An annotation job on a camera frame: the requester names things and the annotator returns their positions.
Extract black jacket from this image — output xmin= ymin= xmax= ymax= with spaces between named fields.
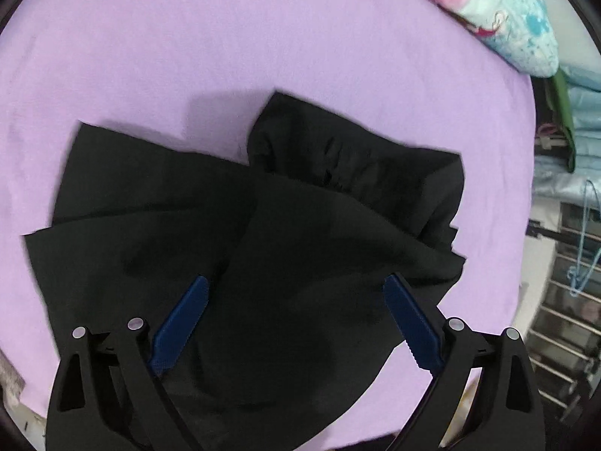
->
xmin=24 ymin=93 xmax=465 ymax=450

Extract metal window railing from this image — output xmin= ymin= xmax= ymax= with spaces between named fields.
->
xmin=513 ymin=198 xmax=600 ymax=427

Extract grey knit sweater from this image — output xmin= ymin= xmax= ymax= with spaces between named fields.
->
xmin=0 ymin=351 xmax=26 ymax=401

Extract light blue curtain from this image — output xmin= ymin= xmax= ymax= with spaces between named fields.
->
xmin=532 ymin=65 xmax=600 ymax=205

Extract green cloth on stand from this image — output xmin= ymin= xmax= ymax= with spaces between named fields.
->
xmin=543 ymin=68 xmax=575 ymax=173

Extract purple bed sheet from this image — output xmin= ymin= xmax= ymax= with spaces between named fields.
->
xmin=1 ymin=0 xmax=535 ymax=414

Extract floral rolled quilt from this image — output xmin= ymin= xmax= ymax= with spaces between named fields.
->
xmin=430 ymin=0 xmax=559 ymax=79

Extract blue wire hanger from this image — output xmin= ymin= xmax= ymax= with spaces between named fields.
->
xmin=565 ymin=177 xmax=601 ymax=298

